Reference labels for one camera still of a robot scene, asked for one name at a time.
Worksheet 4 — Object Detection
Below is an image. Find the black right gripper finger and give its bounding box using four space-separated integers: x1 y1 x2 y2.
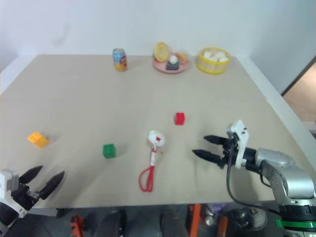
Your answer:
202 135 229 146
192 149 227 170

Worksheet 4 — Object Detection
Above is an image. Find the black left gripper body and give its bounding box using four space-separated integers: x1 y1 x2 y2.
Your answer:
11 182 42 210

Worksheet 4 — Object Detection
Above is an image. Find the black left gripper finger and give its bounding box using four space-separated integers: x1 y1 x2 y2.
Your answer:
39 171 66 200
19 165 43 185

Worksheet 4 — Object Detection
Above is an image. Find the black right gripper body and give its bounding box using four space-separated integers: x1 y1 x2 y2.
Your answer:
221 137 241 165

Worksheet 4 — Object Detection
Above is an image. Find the yellow toy brick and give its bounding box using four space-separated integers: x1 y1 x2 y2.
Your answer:
27 132 49 149

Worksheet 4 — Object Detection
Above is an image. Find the red toy brick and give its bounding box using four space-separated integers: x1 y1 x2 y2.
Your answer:
174 112 186 126

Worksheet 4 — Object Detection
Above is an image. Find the red and white toy whisk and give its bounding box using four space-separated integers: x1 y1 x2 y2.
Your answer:
138 130 165 193

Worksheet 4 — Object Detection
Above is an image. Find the green toy brick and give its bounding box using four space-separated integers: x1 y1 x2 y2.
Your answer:
102 143 117 159

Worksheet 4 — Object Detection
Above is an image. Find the small orange clamp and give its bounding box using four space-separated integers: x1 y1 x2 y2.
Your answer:
70 214 86 237

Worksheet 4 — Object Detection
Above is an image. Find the purple crumpled bag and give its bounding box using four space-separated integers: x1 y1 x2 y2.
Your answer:
209 202 225 213

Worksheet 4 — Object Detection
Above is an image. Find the chrome dome base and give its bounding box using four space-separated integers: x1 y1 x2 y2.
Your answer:
232 207 267 235

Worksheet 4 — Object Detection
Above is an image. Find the orange flat tool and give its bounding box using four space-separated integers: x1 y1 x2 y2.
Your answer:
217 214 229 237

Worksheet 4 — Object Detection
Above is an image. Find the yellow round steamer basket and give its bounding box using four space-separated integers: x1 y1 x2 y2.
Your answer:
196 46 232 75

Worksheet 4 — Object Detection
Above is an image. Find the grey egg cup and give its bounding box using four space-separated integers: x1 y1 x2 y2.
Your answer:
165 61 180 71

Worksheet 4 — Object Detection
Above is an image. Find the orange bread roll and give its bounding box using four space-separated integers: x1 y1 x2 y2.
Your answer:
175 51 190 64

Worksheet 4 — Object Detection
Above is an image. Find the pink plate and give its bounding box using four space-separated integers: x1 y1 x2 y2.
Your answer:
152 55 191 74

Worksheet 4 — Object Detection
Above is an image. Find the beige table cover sheet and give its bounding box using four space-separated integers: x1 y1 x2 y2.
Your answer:
0 54 316 208

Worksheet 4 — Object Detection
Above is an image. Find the brown door panel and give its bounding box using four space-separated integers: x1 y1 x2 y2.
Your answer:
281 55 316 122

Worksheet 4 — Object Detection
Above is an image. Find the round tan flat bread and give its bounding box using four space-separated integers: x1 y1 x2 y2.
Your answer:
153 41 170 62

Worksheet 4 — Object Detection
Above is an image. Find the colourful drink can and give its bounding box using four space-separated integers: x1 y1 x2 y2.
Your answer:
112 47 128 72

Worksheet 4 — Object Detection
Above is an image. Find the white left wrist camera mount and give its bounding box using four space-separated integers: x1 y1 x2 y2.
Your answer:
0 168 28 227

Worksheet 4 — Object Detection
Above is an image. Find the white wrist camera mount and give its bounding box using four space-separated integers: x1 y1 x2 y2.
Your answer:
226 119 250 170
0 168 28 227

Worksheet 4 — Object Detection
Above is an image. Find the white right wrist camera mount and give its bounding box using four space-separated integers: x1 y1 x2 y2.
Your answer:
226 119 250 170

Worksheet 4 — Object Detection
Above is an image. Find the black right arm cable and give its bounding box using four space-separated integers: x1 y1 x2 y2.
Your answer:
226 158 281 213

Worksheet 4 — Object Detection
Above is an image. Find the orange upright post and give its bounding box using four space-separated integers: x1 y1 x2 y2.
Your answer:
189 204 202 237

